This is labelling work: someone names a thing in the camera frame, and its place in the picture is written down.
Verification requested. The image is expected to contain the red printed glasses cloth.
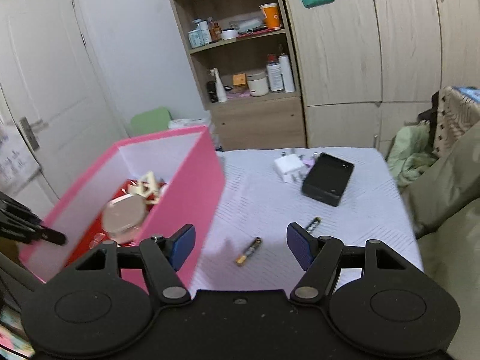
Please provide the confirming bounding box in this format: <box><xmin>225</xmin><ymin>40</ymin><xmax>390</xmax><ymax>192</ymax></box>
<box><xmin>64</xmin><ymin>180</ymin><xmax>158</xmax><ymax>267</ymax></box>

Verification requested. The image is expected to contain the green folding table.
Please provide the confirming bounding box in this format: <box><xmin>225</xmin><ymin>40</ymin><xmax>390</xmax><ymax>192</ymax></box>
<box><xmin>130</xmin><ymin>107</ymin><xmax>172</xmax><ymax>136</ymax></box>

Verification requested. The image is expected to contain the black charger box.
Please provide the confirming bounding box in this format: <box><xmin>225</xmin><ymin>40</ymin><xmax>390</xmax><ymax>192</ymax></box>
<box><xmin>301</xmin><ymin>152</ymin><xmax>355</xmax><ymax>206</ymax></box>

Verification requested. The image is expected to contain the pink cardboard box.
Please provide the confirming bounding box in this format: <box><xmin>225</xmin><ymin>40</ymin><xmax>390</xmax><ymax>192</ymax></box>
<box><xmin>19</xmin><ymin>126</ymin><xmax>225</xmax><ymax>286</ymax></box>

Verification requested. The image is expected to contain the wooden shelf cabinet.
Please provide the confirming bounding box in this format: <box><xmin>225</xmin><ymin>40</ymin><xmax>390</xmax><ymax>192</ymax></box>
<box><xmin>169</xmin><ymin>0</ymin><xmax>307</xmax><ymax>150</ymax></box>

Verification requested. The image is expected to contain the white room door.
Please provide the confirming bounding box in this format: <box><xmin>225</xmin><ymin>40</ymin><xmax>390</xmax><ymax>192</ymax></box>
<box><xmin>1</xmin><ymin>0</ymin><xmax>126</xmax><ymax>197</ymax></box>

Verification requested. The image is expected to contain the white jar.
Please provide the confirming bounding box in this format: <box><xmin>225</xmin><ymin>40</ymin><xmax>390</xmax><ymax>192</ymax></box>
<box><xmin>247</xmin><ymin>70</ymin><xmax>269</xmax><ymax>97</ymax></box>

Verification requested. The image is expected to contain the orange paper cup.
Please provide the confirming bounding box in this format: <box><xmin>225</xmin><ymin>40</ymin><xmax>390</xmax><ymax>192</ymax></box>
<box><xmin>259</xmin><ymin>2</ymin><xmax>281</xmax><ymax>30</ymax></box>

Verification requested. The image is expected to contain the green crumpled cloth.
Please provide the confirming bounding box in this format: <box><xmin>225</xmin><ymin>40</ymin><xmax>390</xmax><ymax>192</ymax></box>
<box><xmin>386</xmin><ymin>122</ymin><xmax>438</xmax><ymax>190</ymax></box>

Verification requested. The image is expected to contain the light wood wardrobe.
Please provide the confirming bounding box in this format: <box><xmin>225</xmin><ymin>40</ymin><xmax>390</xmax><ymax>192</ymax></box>
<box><xmin>285</xmin><ymin>0</ymin><xmax>479</xmax><ymax>151</ymax></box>

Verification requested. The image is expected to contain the white tall bottle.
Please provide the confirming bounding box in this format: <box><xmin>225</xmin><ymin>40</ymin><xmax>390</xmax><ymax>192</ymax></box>
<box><xmin>278</xmin><ymin>55</ymin><xmax>295</xmax><ymax>93</ymax></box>

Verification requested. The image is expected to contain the white power adapter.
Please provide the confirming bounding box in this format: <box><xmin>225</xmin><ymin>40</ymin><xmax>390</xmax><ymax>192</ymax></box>
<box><xmin>273</xmin><ymin>153</ymin><xmax>308</xmax><ymax>184</ymax></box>

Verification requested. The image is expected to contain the cream hair claw clip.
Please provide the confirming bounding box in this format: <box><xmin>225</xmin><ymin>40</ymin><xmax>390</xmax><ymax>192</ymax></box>
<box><xmin>127</xmin><ymin>171</ymin><xmax>168</xmax><ymax>206</ymax></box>

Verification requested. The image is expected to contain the beige rounded case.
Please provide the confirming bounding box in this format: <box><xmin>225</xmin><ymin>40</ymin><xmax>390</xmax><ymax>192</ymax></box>
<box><xmin>101</xmin><ymin>193</ymin><xmax>147</xmax><ymax>244</ymax></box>

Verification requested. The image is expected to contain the white patterned table cloth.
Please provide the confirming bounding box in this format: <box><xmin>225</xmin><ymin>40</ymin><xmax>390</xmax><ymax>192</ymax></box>
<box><xmin>190</xmin><ymin>147</ymin><xmax>423</xmax><ymax>293</ymax></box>

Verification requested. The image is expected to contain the gold black AA battery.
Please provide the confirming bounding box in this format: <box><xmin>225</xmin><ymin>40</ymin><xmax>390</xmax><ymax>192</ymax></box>
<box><xmin>235</xmin><ymin>237</ymin><xmax>263</xmax><ymax>267</ymax></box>

